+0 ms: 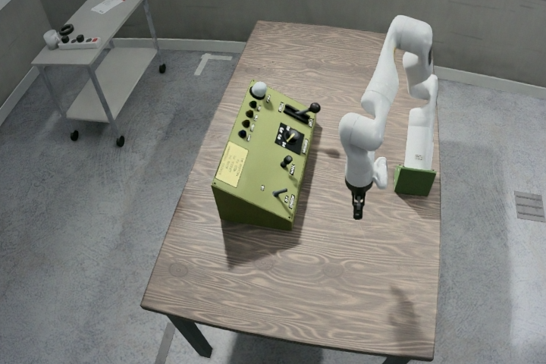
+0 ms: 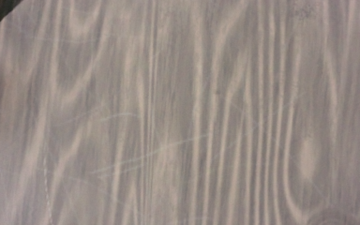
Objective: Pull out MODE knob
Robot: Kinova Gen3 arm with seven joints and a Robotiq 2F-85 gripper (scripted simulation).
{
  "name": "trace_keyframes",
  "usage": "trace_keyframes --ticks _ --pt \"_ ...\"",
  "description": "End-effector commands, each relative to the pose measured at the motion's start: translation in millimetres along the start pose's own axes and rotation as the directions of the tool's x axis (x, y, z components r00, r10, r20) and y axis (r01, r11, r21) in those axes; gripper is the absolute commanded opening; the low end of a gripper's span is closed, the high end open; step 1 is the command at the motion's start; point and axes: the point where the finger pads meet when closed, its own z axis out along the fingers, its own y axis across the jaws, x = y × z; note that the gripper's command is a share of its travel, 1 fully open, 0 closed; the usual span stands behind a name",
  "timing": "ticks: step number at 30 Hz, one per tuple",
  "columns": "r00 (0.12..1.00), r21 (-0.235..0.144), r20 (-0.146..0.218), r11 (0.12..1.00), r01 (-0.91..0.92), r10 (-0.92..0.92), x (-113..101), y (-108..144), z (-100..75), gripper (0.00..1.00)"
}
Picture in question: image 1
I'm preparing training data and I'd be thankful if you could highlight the olive green control console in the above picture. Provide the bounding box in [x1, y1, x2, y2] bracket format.
[211, 78, 321, 231]

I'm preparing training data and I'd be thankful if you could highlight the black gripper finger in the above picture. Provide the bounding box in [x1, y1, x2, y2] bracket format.
[351, 192, 366, 220]

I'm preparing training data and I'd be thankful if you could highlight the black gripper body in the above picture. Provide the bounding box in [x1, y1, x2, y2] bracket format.
[345, 178, 373, 200]

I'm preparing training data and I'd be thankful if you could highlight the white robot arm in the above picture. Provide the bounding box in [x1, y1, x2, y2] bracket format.
[338, 15, 438, 190]

